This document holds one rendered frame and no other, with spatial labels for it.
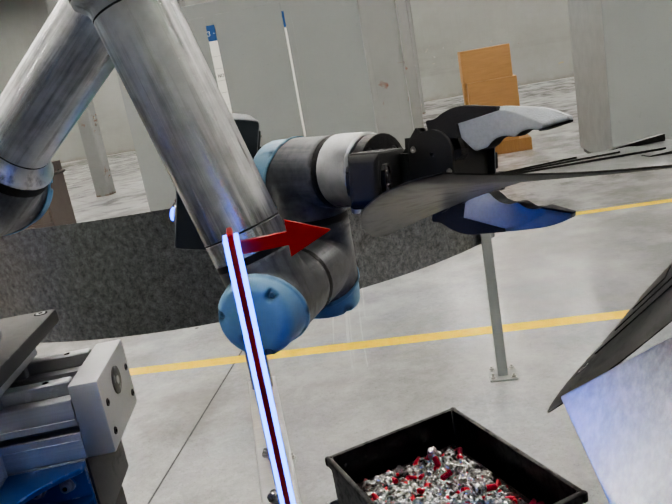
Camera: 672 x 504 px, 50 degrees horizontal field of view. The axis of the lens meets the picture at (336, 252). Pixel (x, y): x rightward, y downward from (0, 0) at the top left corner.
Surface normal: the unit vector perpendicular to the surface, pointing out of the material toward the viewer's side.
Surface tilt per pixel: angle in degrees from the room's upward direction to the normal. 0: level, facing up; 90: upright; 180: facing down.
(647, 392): 55
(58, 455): 90
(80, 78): 128
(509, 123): 84
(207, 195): 89
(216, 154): 79
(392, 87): 90
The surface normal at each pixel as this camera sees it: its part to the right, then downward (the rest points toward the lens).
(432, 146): -0.69, 0.18
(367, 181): -0.29, 0.17
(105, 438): 0.09, 0.23
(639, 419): -0.67, -0.30
